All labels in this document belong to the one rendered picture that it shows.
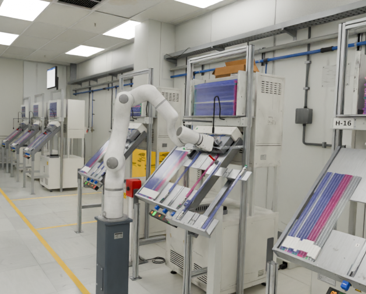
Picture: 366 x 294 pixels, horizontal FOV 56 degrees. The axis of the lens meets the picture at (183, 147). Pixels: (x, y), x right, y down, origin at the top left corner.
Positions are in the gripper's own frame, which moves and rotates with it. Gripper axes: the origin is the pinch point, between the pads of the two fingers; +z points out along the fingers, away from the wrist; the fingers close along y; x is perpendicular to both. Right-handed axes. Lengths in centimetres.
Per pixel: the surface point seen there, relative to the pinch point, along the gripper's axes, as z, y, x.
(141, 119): 12, 55, 151
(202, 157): 14.4, 0.4, 32.4
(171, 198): -2, -36, 37
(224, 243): 39, -59, 18
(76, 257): -11, -97, 166
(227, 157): 17.4, -0.9, 7.0
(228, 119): 18.4, 30.5, 14.4
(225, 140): 15.6, 11.9, 10.7
